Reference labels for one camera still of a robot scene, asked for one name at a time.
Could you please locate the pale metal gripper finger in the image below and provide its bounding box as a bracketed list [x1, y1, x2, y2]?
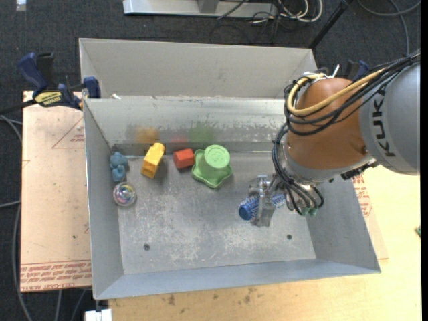
[248, 175, 273, 199]
[250, 200, 275, 229]

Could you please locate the blue ribbed roller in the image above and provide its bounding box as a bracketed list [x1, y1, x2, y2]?
[237, 192, 287, 222]

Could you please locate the green star-shaped cup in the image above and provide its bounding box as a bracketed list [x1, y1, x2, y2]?
[191, 144, 234, 189]

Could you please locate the grey metal bin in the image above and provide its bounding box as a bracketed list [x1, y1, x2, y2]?
[78, 37, 382, 301]

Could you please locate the red block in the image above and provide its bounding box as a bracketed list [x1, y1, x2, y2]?
[172, 148, 195, 170]

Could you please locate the yellow toy block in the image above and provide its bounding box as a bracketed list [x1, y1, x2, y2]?
[140, 142, 166, 179]

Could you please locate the clear iridescent ball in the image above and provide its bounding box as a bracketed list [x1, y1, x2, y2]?
[112, 181, 138, 209]

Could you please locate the blue toy animal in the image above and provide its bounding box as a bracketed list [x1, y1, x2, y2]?
[109, 151, 130, 183]

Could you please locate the brown cardboard board, red print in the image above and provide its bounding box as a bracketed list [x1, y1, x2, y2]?
[19, 90, 389, 294]

